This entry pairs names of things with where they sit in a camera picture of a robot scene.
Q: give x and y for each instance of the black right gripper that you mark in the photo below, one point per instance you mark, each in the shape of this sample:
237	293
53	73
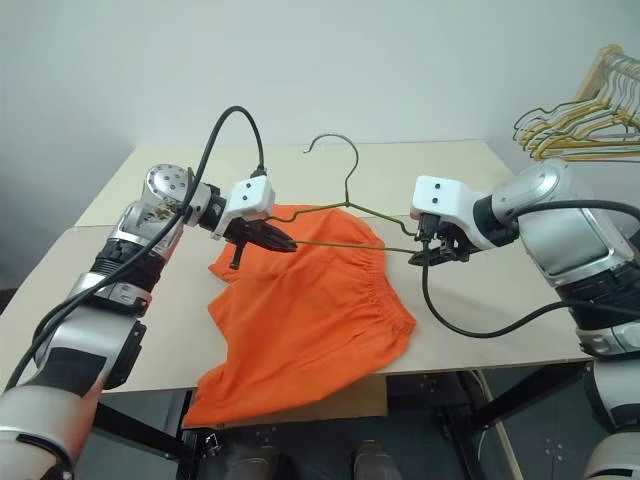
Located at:
450	242

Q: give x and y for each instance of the tan wooden strip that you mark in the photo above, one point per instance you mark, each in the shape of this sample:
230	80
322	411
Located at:
492	415

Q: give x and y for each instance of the black metal table frame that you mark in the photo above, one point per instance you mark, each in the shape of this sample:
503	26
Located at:
525	395

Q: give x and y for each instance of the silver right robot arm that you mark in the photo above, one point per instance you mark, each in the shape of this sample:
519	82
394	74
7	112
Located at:
565	235

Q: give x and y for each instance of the orange shorts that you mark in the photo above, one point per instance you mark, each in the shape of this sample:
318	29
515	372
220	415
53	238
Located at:
310	310

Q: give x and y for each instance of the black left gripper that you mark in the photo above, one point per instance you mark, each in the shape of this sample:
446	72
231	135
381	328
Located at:
245	231

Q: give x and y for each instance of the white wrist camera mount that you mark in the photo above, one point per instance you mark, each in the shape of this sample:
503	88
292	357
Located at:
440	196
250	195

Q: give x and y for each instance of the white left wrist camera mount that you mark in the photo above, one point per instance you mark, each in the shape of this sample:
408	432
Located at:
250	195

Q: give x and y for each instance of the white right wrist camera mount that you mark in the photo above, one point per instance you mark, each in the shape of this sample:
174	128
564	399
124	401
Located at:
440	196

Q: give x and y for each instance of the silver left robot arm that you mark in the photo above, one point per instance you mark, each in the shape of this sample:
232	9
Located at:
75	340

